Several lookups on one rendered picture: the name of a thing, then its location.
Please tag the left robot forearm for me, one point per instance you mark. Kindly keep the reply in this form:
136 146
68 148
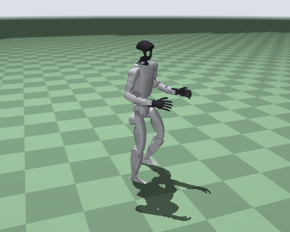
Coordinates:
166 89

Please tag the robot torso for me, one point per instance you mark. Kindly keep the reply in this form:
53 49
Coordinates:
143 85

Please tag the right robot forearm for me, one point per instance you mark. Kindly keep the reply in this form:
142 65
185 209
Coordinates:
137 100

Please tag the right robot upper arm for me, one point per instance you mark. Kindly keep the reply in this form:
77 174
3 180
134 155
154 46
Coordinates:
133 74

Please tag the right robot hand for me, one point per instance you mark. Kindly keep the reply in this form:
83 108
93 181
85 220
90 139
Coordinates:
160 103

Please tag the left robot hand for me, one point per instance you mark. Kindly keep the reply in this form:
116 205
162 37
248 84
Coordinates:
183 92

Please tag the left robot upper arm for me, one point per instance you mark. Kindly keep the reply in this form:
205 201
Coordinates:
156 81

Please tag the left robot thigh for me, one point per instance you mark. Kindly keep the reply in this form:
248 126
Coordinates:
157 124

